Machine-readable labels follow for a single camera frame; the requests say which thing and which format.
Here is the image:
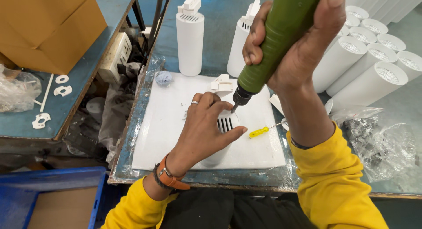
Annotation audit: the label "black wrist band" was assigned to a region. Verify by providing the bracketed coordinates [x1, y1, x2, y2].
[290, 137, 315, 150]

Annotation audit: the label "yellow handled screwdriver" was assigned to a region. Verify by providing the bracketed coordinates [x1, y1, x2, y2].
[249, 121, 288, 139]

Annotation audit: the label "white cylinder track lamp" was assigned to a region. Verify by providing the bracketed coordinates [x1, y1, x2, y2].
[176, 0, 205, 77]
[227, 0, 262, 78]

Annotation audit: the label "black cables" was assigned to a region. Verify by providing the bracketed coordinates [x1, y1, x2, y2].
[136, 0, 174, 76]

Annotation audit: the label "dark beaded bracelet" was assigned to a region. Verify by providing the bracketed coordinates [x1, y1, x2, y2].
[152, 163, 165, 190]

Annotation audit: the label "brown cardboard sheet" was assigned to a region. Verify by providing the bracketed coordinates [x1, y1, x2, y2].
[27, 186, 99, 229]

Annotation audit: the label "white flat plastic piece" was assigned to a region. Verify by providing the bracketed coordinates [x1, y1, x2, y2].
[268, 93, 286, 117]

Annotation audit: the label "white plastic bracket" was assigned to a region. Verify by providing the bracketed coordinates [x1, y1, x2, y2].
[53, 85, 73, 97]
[32, 113, 51, 129]

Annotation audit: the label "crumpled clear plastic bags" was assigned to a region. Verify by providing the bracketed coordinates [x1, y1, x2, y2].
[330, 107, 422, 194]

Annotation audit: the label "thin white rod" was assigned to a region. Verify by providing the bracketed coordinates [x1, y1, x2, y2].
[40, 73, 55, 113]

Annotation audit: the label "person's black trousers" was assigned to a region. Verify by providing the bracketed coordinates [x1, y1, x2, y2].
[161, 188, 318, 229]

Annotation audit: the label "person's right hand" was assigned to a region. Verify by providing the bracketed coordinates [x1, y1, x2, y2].
[242, 0, 347, 95]

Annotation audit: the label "blue plastic crate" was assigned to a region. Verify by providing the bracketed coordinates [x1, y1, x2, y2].
[0, 166, 108, 229]

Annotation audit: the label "white plastic track adapter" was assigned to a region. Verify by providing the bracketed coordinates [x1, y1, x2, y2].
[210, 74, 235, 98]

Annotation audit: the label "clear plastic bag of parts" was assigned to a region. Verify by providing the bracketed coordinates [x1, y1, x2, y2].
[0, 64, 42, 113]

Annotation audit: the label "pile of white lamp cylinders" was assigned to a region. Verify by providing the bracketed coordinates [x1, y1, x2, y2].
[311, 0, 422, 115]

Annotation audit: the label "grey plastic bag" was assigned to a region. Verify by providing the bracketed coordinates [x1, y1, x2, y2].
[98, 62, 143, 165]

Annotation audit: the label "orange strap wristwatch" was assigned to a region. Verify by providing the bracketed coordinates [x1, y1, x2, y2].
[156, 153, 191, 191]

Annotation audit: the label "brown cardboard box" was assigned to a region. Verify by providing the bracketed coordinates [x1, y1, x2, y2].
[0, 0, 108, 75]

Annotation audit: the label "green electric screwdriver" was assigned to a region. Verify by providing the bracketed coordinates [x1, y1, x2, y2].
[231, 0, 327, 114]

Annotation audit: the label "person's left hand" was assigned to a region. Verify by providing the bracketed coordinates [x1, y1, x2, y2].
[166, 92, 248, 178]

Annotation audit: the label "white power strip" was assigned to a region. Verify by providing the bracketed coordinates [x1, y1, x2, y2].
[98, 32, 133, 84]

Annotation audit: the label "white foam mat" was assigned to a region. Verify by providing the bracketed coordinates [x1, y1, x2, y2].
[132, 72, 287, 172]

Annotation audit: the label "white cylinder lamp housing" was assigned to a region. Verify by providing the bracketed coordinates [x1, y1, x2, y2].
[198, 108, 241, 168]

